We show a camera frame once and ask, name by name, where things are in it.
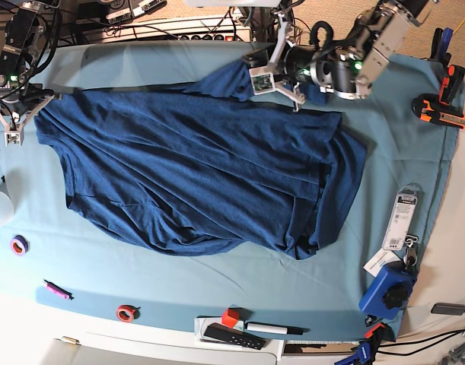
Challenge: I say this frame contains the pink marker pen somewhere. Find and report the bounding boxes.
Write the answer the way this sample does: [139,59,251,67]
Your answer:
[43,280,74,300]

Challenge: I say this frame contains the red tape roll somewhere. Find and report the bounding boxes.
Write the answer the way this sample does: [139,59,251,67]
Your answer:
[116,305,140,323]

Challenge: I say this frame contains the grey blister package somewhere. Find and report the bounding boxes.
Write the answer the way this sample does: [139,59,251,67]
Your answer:
[381,185,419,251]

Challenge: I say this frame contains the blue black clamp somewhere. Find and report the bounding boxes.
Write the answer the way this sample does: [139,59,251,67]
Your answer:
[428,27,454,63]

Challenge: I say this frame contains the white paper card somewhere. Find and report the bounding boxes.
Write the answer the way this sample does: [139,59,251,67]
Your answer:
[363,249,401,278]

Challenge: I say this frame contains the grey small device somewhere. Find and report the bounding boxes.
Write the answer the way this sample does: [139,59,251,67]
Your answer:
[431,303,465,316]

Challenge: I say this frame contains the blue spring clamp bottom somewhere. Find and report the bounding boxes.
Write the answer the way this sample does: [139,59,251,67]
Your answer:
[335,322,391,365]

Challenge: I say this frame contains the white plastic cup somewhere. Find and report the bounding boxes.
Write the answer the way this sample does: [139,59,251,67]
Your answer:
[0,189,15,235]

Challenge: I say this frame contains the blue t-shirt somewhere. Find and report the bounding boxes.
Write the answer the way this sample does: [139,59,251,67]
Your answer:
[34,75,367,260]

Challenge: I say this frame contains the orange black upright clamp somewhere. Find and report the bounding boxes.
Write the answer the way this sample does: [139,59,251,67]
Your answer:
[438,65,465,106]

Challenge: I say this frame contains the white black marker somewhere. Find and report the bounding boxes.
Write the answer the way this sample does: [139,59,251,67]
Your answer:
[244,322,307,335]

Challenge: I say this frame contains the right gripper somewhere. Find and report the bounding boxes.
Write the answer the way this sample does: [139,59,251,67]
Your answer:
[0,89,62,147]

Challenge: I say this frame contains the blue box black knob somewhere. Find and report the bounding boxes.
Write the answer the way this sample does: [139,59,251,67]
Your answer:
[358,264,417,320]

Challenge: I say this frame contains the black remote control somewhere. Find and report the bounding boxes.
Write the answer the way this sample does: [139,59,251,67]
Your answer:
[204,323,266,350]

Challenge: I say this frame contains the purple tape roll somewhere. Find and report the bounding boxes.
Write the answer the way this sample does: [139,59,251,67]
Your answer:
[10,235,29,256]

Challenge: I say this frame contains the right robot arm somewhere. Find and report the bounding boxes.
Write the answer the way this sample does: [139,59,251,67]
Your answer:
[0,1,62,146]

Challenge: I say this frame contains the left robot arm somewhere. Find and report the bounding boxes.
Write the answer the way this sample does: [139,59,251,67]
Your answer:
[243,1,428,111]

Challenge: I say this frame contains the keys with carabiner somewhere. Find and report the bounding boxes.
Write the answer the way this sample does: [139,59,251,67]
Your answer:
[403,234,419,275]

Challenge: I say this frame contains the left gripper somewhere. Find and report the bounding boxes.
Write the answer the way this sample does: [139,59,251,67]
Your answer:
[242,11,305,113]

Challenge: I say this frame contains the red cube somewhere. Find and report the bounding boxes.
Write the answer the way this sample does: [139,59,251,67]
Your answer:
[221,308,240,329]

